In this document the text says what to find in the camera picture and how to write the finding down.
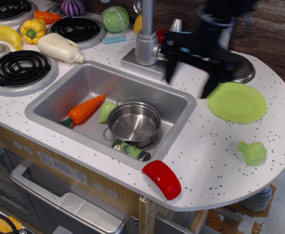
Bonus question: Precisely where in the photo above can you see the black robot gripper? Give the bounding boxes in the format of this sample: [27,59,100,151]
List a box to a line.
[162,31,239,98]

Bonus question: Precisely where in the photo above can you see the green toy broccoli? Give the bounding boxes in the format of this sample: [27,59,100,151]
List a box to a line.
[237,141,267,165]

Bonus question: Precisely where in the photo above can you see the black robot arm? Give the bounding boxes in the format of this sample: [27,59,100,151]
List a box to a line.
[161,0,256,98]

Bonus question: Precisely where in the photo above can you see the steel pot lid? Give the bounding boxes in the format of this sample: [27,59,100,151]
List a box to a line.
[231,54,255,83]

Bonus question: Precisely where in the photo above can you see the stainless steel pot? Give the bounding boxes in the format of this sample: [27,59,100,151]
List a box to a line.
[107,97,162,150]

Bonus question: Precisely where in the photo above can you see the blue plastic bowl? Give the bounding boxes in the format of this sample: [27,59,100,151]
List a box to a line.
[180,31,203,59]

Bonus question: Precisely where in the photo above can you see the grey support pole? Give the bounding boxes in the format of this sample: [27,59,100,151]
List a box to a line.
[207,25,232,59]

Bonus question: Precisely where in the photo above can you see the red toy cup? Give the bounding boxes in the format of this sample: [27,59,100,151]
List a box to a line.
[156,29,169,44]

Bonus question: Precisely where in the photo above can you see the light green plate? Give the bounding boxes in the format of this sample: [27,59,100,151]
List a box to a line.
[207,82,267,123]

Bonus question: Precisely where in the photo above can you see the silver toy faucet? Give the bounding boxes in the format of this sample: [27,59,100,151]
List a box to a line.
[121,0,166,80]

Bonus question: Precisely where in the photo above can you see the yellow toy corn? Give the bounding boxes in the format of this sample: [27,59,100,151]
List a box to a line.
[133,15,143,34]

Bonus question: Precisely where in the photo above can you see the green toy cabbage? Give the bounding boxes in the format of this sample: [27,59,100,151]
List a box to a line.
[101,6,130,33]

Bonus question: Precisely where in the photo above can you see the light green toy pear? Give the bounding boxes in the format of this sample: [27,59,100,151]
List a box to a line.
[99,101,117,123]

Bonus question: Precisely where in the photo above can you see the green toy can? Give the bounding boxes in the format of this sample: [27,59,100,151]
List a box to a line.
[110,139,151,161]

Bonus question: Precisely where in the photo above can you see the red toy cheese wedge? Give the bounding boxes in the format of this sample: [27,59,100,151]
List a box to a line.
[142,160,182,200]

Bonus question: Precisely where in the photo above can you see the back right stove burner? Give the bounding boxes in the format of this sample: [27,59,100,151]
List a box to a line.
[47,17,106,50]

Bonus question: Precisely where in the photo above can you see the stove burner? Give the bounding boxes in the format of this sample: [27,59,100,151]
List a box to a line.
[47,17,106,50]
[0,50,58,97]
[0,0,38,27]

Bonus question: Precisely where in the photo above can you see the orange toy carrot in sink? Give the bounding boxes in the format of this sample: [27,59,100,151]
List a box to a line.
[59,94,105,127]

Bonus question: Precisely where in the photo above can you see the purple toy onion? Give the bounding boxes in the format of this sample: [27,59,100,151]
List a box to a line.
[61,0,85,17]

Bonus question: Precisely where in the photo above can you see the cream toy bottle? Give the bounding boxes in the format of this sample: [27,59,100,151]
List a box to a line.
[37,33,85,63]

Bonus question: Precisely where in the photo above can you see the grey metal sink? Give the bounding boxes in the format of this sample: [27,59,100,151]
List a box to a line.
[25,61,196,169]

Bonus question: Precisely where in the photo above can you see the small orange toy carrot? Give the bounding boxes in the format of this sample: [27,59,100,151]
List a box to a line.
[34,10,61,24]

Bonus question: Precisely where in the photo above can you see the yellow toy bell pepper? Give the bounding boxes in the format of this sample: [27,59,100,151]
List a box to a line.
[20,19,47,44]

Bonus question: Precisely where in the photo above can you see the front left stove burner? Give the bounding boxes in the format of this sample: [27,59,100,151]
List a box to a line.
[0,50,58,97]

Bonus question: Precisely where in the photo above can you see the back left stove burner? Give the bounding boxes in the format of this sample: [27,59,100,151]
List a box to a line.
[0,0,38,27]

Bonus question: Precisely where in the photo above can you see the yellow toy banana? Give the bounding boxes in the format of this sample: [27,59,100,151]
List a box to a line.
[0,25,22,51]

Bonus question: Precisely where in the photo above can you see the yellow object bottom left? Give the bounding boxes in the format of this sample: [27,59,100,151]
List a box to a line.
[0,216,23,234]

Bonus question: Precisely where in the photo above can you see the blue handled toy knife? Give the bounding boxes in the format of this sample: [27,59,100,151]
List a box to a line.
[102,33,137,44]

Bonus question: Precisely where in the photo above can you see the grey oven door handle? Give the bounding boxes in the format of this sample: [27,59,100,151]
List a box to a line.
[10,164,126,234]

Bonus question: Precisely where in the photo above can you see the black cable bottom left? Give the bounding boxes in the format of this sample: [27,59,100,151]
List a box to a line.
[0,210,23,232]

